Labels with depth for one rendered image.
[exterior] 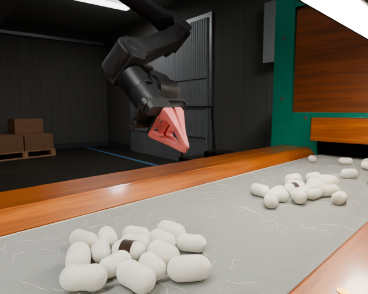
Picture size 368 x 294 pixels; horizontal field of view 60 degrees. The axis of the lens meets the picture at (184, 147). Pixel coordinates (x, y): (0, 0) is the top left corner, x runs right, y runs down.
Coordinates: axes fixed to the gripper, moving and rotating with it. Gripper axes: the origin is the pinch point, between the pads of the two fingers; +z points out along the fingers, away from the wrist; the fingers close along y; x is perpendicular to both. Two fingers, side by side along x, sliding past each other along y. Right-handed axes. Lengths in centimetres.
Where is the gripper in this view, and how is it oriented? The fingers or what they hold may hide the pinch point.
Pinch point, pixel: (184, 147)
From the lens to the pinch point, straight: 54.2
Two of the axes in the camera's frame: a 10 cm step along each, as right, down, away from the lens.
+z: 5.4, 7.1, -4.6
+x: -4.6, 7.0, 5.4
